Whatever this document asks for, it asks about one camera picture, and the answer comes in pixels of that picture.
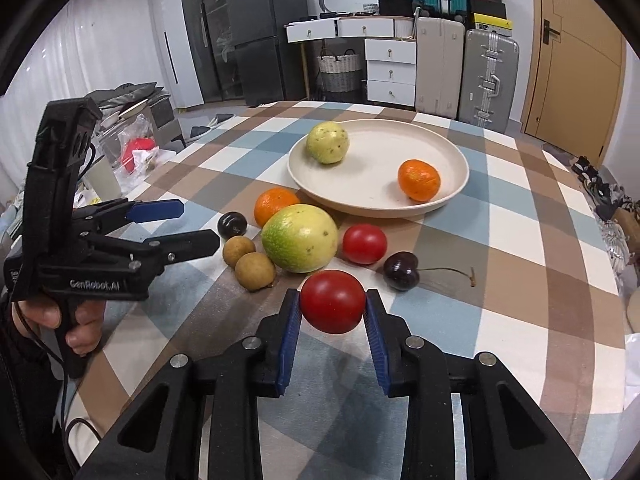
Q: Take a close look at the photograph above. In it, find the silver suitcase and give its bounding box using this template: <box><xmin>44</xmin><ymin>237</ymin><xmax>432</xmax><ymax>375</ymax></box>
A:
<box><xmin>459</xmin><ymin>29</ymin><xmax>520</xmax><ymax>133</ymax></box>

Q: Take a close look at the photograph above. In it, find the woven basket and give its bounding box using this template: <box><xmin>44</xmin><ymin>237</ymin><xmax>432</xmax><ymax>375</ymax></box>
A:
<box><xmin>318</xmin><ymin>49</ymin><xmax>363</xmax><ymax>94</ymax></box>

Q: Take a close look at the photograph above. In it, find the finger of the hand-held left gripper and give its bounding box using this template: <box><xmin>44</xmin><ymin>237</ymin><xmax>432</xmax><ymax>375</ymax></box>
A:
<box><xmin>70</xmin><ymin>198</ymin><xmax>185</xmax><ymax>236</ymax></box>
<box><xmin>80</xmin><ymin>229</ymin><xmax>221</xmax><ymax>276</ymax></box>

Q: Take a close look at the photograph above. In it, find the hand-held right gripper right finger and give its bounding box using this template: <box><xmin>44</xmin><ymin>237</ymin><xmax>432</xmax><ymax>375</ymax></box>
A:
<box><xmin>362</xmin><ymin>287</ymin><xmax>593</xmax><ymax>480</ymax></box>

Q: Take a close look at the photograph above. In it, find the cream round plate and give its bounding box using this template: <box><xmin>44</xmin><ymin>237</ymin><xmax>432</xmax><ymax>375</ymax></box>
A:
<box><xmin>288</xmin><ymin>119</ymin><xmax>470</xmax><ymax>219</ymax></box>

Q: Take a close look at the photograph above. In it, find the white curtain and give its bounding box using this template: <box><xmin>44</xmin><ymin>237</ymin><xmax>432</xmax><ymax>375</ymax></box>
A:
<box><xmin>0</xmin><ymin>0</ymin><xmax>168</xmax><ymax>201</ymax></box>

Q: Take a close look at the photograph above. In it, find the white drawer desk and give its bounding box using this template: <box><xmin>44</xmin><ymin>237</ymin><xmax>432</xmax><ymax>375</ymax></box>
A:
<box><xmin>285</xmin><ymin>15</ymin><xmax>418</xmax><ymax>109</ymax></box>

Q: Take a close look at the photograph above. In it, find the red tomato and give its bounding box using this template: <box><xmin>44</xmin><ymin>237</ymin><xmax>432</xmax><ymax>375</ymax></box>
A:
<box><xmin>300</xmin><ymin>270</ymin><xmax>367</xmax><ymax>335</ymax></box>
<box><xmin>342</xmin><ymin>224</ymin><xmax>388</xmax><ymax>266</ymax></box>

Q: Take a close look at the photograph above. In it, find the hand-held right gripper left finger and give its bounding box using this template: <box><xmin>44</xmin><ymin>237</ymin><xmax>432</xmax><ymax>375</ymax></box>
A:
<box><xmin>74</xmin><ymin>287</ymin><xmax>303</xmax><ymax>480</ymax></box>

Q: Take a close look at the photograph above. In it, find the black cable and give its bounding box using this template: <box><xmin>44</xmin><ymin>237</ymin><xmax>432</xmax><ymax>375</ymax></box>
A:
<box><xmin>10</xmin><ymin>300</ymin><xmax>108</xmax><ymax>480</ymax></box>

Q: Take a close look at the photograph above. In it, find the dark glass cabinet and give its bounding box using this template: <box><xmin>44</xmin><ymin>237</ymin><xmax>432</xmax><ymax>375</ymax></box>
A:
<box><xmin>177</xmin><ymin>0</ymin><xmax>227</xmax><ymax>106</ymax></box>

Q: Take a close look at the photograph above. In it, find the beige suitcase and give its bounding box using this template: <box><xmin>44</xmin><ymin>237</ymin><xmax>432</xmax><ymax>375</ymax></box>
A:
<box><xmin>415</xmin><ymin>16</ymin><xmax>466</xmax><ymax>120</ymax></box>

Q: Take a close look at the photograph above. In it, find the brown longan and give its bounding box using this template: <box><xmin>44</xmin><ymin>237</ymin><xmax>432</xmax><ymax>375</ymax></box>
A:
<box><xmin>222</xmin><ymin>236</ymin><xmax>257</xmax><ymax>268</ymax></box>
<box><xmin>235</xmin><ymin>252</ymin><xmax>276</xmax><ymax>291</ymax></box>

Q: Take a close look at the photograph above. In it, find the red round item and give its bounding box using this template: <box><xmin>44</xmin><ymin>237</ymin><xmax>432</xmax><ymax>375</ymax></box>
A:
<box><xmin>121</xmin><ymin>137</ymin><xmax>157</xmax><ymax>172</ymax></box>

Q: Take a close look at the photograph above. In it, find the black refrigerator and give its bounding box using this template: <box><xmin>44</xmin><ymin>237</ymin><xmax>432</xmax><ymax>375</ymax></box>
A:
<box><xmin>222</xmin><ymin>0</ymin><xmax>309</xmax><ymax>107</ymax></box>

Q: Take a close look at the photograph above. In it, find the orange tangerine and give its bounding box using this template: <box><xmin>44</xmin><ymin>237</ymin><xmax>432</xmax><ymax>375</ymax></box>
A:
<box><xmin>398</xmin><ymin>159</ymin><xmax>442</xmax><ymax>202</ymax></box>
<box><xmin>254</xmin><ymin>187</ymin><xmax>301</xmax><ymax>228</ymax></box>

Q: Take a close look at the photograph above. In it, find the small yellow-green passion fruit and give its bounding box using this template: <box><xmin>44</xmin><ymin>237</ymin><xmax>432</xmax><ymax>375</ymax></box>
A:
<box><xmin>306</xmin><ymin>121</ymin><xmax>350</xmax><ymax>165</ymax></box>

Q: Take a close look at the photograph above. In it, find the clear plastic bag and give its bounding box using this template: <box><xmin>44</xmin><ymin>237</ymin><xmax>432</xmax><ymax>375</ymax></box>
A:
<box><xmin>100</xmin><ymin>112</ymin><xmax>166</xmax><ymax>196</ymax></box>

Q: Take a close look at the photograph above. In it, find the black yellow shoe box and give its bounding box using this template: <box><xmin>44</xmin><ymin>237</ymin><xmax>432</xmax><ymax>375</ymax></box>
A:
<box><xmin>472</xmin><ymin>12</ymin><xmax>513</xmax><ymax>37</ymax></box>

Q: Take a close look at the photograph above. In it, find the wooden door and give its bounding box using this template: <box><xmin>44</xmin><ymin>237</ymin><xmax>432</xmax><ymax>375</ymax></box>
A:
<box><xmin>520</xmin><ymin>0</ymin><xmax>627</xmax><ymax>167</ymax></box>

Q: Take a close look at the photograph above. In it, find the white tall cabinet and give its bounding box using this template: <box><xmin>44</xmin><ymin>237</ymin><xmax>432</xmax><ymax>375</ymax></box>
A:
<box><xmin>149</xmin><ymin>0</ymin><xmax>204</xmax><ymax>109</ymax></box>

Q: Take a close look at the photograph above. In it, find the patterned cloth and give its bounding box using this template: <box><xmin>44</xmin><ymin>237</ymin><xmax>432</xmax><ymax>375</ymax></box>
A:
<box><xmin>570</xmin><ymin>155</ymin><xmax>640</xmax><ymax>281</ymax></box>

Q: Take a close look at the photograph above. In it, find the dark cherry with stem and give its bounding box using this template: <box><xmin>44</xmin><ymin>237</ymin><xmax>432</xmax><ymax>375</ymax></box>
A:
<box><xmin>383</xmin><ymin>251</ymin><xmax>477</xmax><ymax>292</ymax></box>

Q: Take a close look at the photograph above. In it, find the person's left hand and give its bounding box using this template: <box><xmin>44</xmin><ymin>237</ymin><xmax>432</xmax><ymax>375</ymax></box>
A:
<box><xmin>12</xmin><ymin>295</ymin><xmax>107</xmax><ymax>357</ymax></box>

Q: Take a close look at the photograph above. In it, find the plaid tablecloth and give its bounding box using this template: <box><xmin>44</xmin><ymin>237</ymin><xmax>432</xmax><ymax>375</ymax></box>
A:
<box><xmin>65</xmin><ymin>100</ymin><xmax>633</xmax><ymax>480</ymax></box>

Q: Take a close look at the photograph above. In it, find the dark stemless cherry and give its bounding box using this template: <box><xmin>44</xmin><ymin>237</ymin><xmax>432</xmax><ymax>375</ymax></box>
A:
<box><xmin>217</xmin><ymin>211</ymin><xmax>248</xmax><ymax>241</ymax></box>

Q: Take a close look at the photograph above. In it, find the large green-yellow passion fruit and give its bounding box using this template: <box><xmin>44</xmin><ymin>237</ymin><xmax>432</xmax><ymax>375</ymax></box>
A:
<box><xmin>261</xmin><ymin>204</ymin><xmax>339</xmax><ymax>274</ymax></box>

